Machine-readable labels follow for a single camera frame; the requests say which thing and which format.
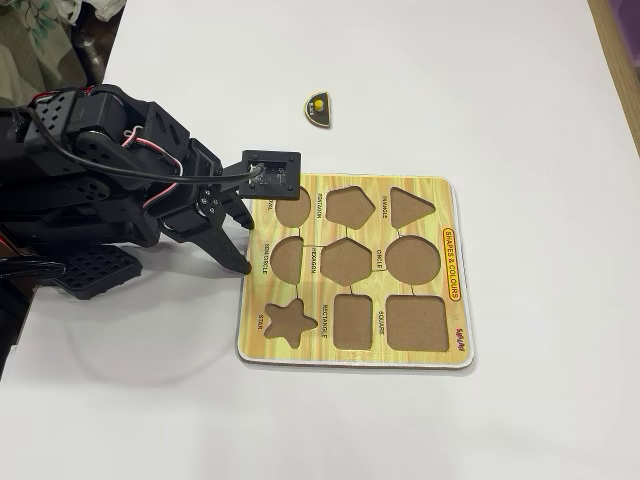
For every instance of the black semicircle piece yellow pin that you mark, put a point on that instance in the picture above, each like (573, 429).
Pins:
(317, 109)

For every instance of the white plastic bag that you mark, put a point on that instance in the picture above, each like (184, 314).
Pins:
(110, 7)

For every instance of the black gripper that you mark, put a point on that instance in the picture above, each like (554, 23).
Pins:
(209, 202)

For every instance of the floral patterned cloth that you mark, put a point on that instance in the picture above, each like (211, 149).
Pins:
(30, 50)

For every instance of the purple box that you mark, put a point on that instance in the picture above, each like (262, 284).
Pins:
(631, 25)

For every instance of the black grid base mount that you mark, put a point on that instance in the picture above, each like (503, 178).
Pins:
(95, 272)

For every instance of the black table clamp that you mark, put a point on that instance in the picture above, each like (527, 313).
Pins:
(30, 270)

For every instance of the dark metal post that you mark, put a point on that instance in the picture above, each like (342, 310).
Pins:
(92, 55)

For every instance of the wooden edge strip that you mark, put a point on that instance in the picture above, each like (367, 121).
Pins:
(615, 65)

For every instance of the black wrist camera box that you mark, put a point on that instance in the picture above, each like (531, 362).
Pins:
(280, 180)

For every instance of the wooden shape puzzle board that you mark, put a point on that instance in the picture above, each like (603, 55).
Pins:
(350, 280)

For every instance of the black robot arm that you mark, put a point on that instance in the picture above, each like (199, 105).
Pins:
(75, 150)

